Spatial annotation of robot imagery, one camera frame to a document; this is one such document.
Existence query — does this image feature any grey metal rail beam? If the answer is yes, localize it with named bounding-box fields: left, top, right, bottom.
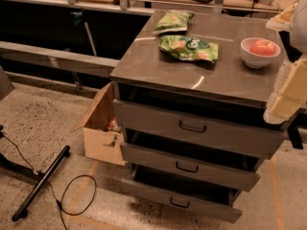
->
left=0, top=41, right=118, bottom=78

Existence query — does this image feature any top grey drawer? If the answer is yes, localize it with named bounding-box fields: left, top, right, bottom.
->
left=113, top=99, right=284, bottom=159

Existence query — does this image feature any snack packet in box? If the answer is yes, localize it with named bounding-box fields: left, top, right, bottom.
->
left=106, top=118, right=122, bottom=132

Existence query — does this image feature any green chip bag rear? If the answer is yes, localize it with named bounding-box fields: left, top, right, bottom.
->
left=153, top=11, right=195, bottom=35

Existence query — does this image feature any green chip bag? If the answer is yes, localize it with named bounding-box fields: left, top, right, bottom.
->
left=153, top=11, right=195, bottom=35
left=159, top=35, right=219, bottom=62

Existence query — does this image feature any bottom grey drawer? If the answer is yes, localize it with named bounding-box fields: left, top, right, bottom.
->
left=122, top=179, right=242, bottom=223

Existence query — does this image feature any white ceramic bowl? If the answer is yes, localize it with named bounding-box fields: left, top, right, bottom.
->
left=240, top=37, right=281, bottom=68

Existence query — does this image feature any cardboard box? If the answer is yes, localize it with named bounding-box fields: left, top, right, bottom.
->
left=72, top=83, right=126, bottom=166

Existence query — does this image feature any black stand leg bar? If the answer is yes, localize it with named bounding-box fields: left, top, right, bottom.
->
left=12, top=146, right=70, bottom=222

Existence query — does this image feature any green chip bag front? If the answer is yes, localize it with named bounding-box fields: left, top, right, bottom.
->
left=159, top=35, right=219, bottom=62

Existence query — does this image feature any black cable on floor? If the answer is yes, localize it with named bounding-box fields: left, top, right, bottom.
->
left=0, top=132, right=98, bottom=230

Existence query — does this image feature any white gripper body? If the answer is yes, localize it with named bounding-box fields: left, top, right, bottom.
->
left=290, top=0, right=307, bottom=53

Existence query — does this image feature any grey drawer cabinet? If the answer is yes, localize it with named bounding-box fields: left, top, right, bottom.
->
left=110, top=11, right=288, bottom=208

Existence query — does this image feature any red apple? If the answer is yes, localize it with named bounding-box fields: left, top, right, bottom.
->
left=249, top=39, right=276, bottom=56

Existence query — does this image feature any grey drawer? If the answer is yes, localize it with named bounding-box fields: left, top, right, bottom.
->
left=113, top=99, right=284, bottom=159
left=120, top=142, right=260, bottom=192
left=122, top=179, right=242, bottom=223

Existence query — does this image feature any middle grey drawer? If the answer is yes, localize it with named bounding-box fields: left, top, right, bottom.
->
left=120, top=142, right=260, bottom=192

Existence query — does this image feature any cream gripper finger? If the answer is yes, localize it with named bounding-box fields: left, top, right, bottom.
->
left=266, top=2, right=298, bottom=32
left=263, top=58, right=307, bottom=125

